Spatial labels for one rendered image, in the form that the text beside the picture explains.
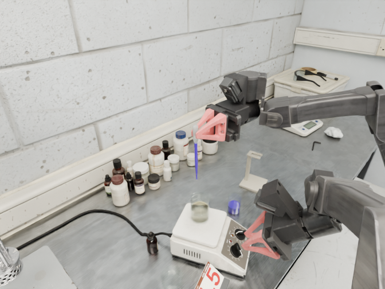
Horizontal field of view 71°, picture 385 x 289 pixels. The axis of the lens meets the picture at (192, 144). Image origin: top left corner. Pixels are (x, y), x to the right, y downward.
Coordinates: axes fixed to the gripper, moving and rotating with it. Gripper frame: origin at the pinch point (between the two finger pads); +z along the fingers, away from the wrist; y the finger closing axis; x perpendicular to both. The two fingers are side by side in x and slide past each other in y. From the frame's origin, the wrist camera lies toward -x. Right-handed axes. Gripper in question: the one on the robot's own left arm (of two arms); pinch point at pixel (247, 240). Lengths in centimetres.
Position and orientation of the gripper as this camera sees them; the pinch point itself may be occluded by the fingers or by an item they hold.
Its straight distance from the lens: 65.7
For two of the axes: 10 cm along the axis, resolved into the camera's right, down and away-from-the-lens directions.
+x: 6.2, 7.6, 2.1
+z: -7.1, 4.3, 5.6
